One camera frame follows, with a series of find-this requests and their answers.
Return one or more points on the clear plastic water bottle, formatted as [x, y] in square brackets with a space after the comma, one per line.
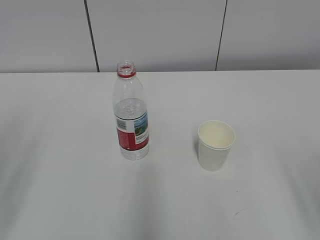
[131, 112]

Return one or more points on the white paper cup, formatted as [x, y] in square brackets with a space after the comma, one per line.
[215, 139]

